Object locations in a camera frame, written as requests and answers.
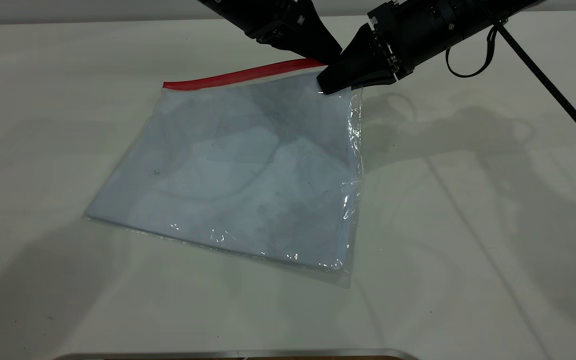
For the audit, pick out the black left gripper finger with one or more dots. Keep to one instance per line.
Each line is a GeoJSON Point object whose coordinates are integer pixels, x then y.
{"type": "Point", "coordinates": [308, 42]}
{"type": "Point", "coordinates": [318, 17]}

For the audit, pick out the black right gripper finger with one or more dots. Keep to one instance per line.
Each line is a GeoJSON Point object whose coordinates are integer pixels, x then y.
{"type": "Point", "coordinates": [360, 57]}
{"type": "Point", "coordinates": [368, 80]}

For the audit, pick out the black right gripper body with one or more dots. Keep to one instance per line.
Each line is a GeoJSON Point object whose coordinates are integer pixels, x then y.
{"type": "Point", "coordinates": [418, 30]}

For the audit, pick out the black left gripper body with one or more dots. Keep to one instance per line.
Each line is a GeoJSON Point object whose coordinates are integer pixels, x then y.
{"type": "Point", "coordinates": [253, 15]}

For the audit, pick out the clear plastic zipper bag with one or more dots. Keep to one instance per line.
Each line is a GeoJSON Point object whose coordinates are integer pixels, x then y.
{"type": "Point", "coordinates": [243, 175]}

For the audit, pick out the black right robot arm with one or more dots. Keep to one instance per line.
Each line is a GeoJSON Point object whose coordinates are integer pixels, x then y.
{"type": "Point", "coordinates": [488, 12]}

